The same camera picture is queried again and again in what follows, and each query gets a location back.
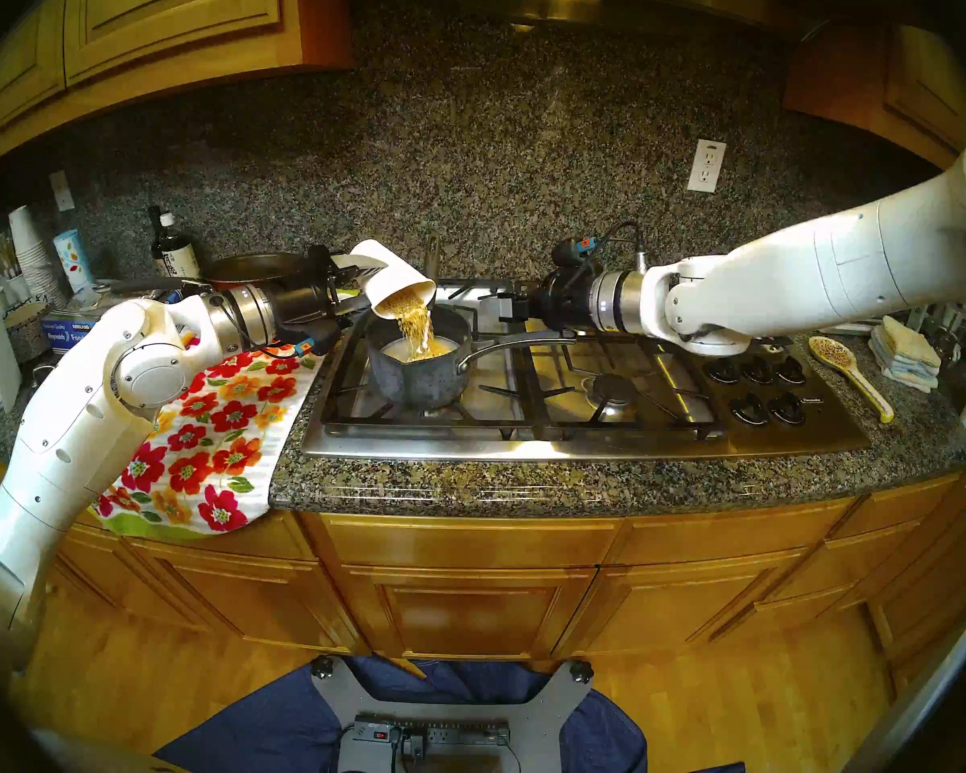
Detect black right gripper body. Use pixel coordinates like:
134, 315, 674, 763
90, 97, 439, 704
531, 266, 597, 331

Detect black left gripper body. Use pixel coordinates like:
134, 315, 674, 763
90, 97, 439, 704
274, 248, 347, 353

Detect pale yellow cooking liquid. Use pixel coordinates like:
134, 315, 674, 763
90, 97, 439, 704
382, 337, 458, 363

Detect steel pan red interior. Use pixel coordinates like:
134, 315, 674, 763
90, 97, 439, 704
109, 252, 315, 293

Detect black round burner cap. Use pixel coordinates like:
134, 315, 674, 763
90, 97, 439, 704
584, 373, 637, 410

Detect dark grey saucepan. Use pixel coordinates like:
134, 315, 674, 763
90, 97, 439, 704
366, 304, 578, 412

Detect black cast iron grate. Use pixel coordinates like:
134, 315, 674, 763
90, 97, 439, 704
320, 280, 536, 426
523, 284, 729, 442

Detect dark bottle white label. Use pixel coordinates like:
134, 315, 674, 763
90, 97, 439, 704
161, 213, 202, 279

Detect stainless steel gas cooktop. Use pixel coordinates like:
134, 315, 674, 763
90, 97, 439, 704
300, 278, 872, 462

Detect floral dish towel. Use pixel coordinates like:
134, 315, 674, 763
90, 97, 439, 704
89, 287, 361, 536

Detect crumpled aluminium foil sheet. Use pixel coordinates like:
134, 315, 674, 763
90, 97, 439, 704
72, 280, 162, 305

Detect floral print canister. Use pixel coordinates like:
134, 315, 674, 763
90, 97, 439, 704
54, 229, 97, 293

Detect blue foil box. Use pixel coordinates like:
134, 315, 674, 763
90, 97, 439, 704
42, 300, 130, 355

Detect stack of paper cups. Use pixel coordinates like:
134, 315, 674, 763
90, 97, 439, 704
8, 206, 65, 305

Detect patterned woven basket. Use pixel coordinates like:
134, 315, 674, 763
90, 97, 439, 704
4, 298, 54, 366

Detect black round lid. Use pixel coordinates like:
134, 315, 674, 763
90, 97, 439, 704
20, 359, 65, 406

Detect wooden upper cabinet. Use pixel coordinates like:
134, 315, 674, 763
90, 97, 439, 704
782, 19, 966, 176
0, 0, 353, 176

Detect wooden lower cabinets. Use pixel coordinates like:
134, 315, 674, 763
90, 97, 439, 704
0, 449, 966, 692

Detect folded dish cloths stack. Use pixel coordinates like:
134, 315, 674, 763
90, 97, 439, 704
868, 316, 943, 394

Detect blue cloth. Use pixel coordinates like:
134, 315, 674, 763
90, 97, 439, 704
153, 655, 745, 773

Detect grey power strip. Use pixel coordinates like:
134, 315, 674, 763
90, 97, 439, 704
353, 713, 512, 752

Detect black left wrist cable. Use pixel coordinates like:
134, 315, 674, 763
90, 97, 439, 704
250, 329, 323, 360

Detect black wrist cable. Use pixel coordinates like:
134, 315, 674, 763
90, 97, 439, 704
592, 220, 651, 271
250, 329, 323, 360

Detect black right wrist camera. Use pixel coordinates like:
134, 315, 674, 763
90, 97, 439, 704
551, 236, 605, 269

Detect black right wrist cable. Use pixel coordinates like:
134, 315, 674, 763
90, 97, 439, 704
592, 220, 651, 271

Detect white wall outlet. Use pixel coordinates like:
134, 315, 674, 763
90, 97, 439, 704
687, 138, 728, 194

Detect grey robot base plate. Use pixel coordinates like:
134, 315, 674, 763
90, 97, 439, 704
310, 655, 595, 773

